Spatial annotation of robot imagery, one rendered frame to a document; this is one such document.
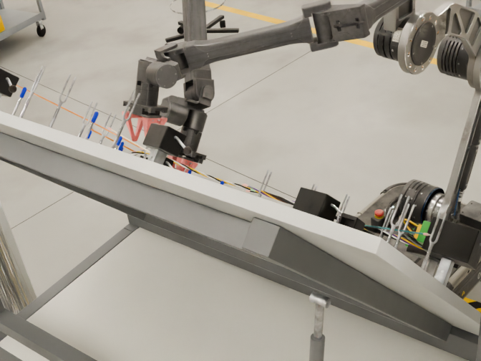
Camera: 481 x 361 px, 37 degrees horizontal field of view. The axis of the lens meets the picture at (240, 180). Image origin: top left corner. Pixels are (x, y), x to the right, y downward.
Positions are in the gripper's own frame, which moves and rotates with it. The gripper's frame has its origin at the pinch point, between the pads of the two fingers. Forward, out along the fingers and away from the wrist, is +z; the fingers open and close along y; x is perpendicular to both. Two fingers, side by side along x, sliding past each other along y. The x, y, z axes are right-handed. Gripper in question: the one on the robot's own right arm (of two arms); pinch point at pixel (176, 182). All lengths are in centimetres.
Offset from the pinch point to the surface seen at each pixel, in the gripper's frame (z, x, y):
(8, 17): -71, 179, -390
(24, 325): 40, -37, 2
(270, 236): -1, -72, 83
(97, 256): 28.3, 4.1, -25.2
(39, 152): -1, -67, 31
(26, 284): 48, 9, -59
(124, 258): 26.4, 7.2, -17.3
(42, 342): 41, -37, 10
